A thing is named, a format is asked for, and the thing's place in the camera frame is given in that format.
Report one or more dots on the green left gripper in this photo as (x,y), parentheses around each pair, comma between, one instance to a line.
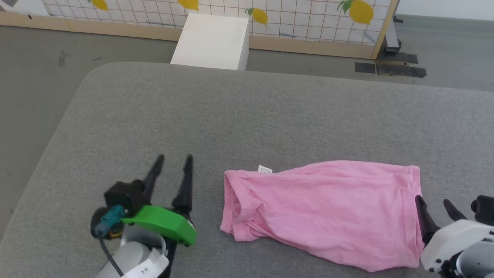
(166,224)

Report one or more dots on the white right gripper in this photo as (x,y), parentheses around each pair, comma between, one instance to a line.
(451,243)

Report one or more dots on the pink cloth garment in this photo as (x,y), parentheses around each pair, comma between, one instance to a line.
(328,212)

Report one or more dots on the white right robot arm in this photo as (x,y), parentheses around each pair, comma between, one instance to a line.
(474,262)

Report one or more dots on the grey fabric sofa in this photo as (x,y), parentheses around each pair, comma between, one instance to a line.
(270,116)

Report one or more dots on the white box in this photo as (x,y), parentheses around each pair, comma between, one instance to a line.
(212,42)

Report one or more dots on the large black floor tape patch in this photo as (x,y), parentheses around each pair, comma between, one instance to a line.
(401,67)

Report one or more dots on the small black floor tape patch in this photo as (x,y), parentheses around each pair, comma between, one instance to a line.
(365,68)

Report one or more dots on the grey metal partition foot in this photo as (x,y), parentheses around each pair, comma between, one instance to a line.
(392,38)

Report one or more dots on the white poster with grey shapes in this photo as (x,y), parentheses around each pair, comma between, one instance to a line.
(19,5)

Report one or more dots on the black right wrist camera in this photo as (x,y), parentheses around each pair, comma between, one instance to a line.
(485,210)

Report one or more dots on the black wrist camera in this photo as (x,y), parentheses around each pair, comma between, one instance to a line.
(485,210)
(123,195)

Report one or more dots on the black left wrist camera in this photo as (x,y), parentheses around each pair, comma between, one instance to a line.
(123,195)

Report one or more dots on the lemon print partition, wooden frame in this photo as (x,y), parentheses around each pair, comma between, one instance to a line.
(301,23)

